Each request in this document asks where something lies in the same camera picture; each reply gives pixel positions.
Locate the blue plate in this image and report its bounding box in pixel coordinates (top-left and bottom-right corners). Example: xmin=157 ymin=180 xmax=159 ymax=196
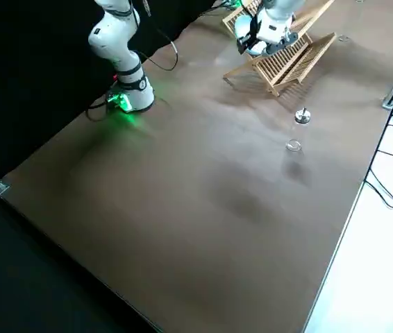
xmin=233 ymin=12 xmax=270 ymax=59

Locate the wooden plate rack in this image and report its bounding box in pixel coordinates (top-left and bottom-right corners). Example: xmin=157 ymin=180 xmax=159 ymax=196
xmin=221 ymin=0 xmax=338 ymax=99

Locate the black cable with connector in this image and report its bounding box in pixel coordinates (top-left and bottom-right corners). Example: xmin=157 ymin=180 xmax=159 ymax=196
xmin=134 ymin=0 xmax=180 ymax=72

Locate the white desk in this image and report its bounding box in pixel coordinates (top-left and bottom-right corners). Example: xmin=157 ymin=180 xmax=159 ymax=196
xmin=302 ymin=44 xmax=393 ymax=333

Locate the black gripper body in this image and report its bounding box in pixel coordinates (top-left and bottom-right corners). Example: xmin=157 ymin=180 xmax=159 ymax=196
xmin=249 ymin=15 xmax=262 ymax=46

